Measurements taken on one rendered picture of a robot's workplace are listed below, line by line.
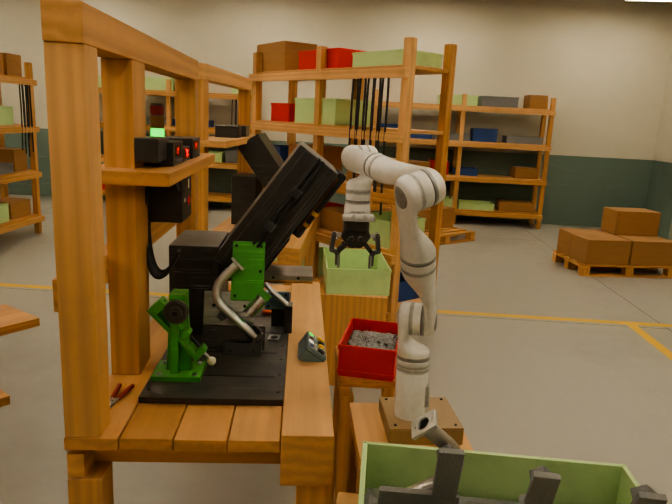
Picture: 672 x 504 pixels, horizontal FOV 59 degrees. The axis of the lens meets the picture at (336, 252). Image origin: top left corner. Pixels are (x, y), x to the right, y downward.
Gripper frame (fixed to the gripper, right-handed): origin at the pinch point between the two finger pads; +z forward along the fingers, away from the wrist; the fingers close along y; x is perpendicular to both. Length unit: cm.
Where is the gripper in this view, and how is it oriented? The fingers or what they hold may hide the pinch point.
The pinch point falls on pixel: (353, 265)
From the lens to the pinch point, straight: 174.6
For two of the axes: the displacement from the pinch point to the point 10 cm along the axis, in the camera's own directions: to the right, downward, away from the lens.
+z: -0.5, 9.7, 2.2
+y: -10.0, -0.4, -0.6
